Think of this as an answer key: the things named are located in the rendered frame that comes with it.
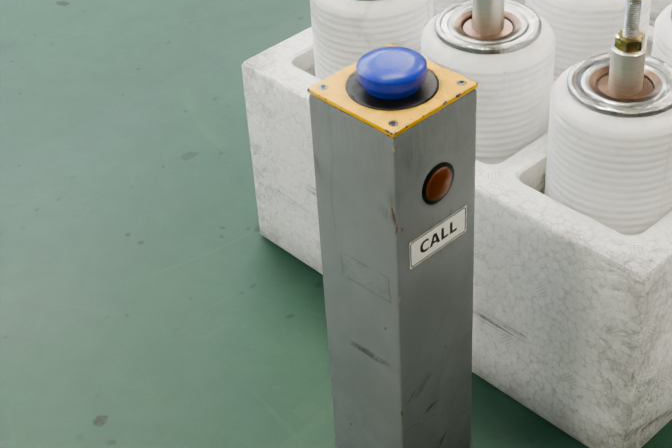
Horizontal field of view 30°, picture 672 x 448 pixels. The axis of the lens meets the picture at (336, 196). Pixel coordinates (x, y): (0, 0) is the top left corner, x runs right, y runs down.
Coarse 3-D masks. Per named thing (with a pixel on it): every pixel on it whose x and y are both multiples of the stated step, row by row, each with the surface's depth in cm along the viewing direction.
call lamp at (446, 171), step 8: (440, 168) 72; (448, 168) 73; (432, 176) 72; (440, 176) 72; (448, 176) 73; (432, 184) 72; (440, 184) 72; (448, 184) 73; (432, 192) 72; (440, 192) 73; (432, 200) 73
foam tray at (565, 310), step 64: (256, 64) 101; (256, 128) 104; (256, 192) 109; (512, 192) 85; (320, 256) 106; (512, 256) 86; (576, 256) 81; (640, 256) 79; (512, 320) 90; (576, 320) 84; (640, 320) 80; (512, 384) 93; (576, 384) 88; (640, 384) 85
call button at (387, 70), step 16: (384, 48) 72; (400, 48) 72; (368, 64) 71; (384, 64) 71; (400, 64) 71; (416, 64) 70; (368, 80) 70; (384, 80) 70; (400, 80) 69; (416, 80) 70; (384, 96) 70; (400, 96) 70
